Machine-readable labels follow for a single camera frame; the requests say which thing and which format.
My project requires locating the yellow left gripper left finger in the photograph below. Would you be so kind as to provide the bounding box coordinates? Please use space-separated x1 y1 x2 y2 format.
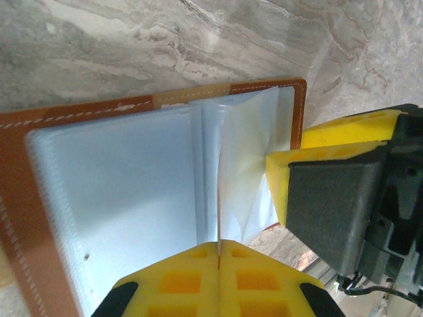
94 240 219 317

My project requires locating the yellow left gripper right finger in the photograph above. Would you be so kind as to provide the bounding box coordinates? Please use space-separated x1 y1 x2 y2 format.
219 240 344 317

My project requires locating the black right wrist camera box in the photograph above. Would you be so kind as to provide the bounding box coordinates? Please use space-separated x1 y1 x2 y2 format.
286 161 389 277

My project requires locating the black camera cable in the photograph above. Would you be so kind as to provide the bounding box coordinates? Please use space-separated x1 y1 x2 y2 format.
335 275 423 300

